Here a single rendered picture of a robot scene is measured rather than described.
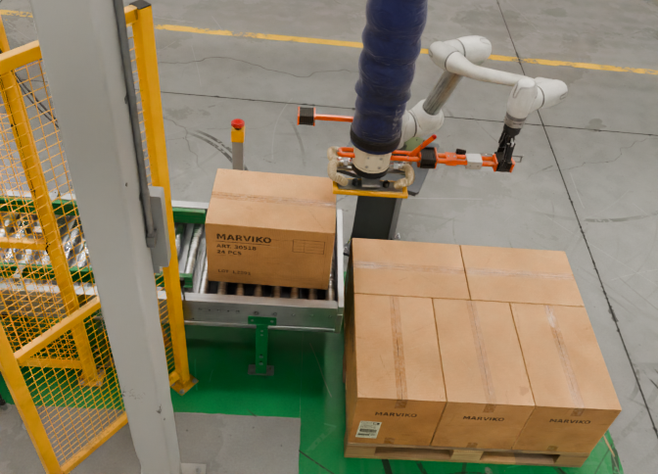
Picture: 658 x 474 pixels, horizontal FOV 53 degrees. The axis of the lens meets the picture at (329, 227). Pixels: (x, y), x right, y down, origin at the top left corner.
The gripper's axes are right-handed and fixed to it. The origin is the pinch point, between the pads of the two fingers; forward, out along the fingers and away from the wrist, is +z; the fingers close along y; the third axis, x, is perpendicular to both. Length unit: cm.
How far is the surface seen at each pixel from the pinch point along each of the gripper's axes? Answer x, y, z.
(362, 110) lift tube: -67, 8, -27
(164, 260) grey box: -133, 95, -24
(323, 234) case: -79, 21, 33
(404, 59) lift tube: -54, 12, -54
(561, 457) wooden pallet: 47, 82, 118
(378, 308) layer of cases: -48, 30, 73
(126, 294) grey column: -141, 111, -25
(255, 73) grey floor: -133, -270, 127
